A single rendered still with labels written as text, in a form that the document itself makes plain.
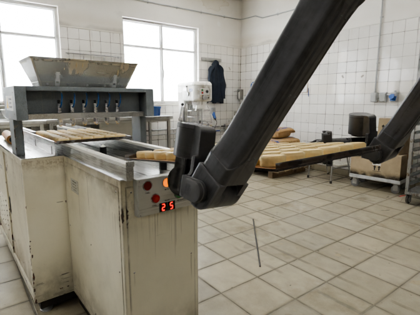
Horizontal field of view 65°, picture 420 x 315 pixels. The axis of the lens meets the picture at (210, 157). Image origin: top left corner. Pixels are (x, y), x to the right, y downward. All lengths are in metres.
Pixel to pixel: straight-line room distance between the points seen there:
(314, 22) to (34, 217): 1.66
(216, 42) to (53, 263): 5.17
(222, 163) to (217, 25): 6.04
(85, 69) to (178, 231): 1.01
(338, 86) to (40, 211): 4.44
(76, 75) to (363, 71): 4.06
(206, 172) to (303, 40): 0.23
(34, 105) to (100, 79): 0.36
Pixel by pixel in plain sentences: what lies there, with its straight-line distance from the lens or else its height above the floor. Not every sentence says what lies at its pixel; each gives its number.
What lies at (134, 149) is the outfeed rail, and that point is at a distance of 1.76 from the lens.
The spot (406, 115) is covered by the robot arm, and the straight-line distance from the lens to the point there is 0.97.
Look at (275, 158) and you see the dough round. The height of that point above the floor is 1.01.
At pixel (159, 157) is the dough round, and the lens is 0.93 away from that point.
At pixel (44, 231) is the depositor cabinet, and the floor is 0.46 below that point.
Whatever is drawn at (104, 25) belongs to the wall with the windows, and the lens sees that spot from 5.41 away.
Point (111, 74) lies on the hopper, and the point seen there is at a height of 1.26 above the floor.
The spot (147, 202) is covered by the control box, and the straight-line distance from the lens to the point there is 1.23.
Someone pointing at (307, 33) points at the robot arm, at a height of 1.19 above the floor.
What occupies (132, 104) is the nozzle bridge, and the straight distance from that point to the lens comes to 2.05.
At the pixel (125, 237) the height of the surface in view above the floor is 0.63.
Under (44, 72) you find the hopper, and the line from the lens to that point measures 1.87.
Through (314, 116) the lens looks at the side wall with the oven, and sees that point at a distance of 5.56.
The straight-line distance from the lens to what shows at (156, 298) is 1.45.
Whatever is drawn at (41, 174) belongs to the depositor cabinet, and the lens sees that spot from 1.83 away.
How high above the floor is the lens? 1.12
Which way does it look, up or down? 10 degrees down
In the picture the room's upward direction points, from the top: straight up
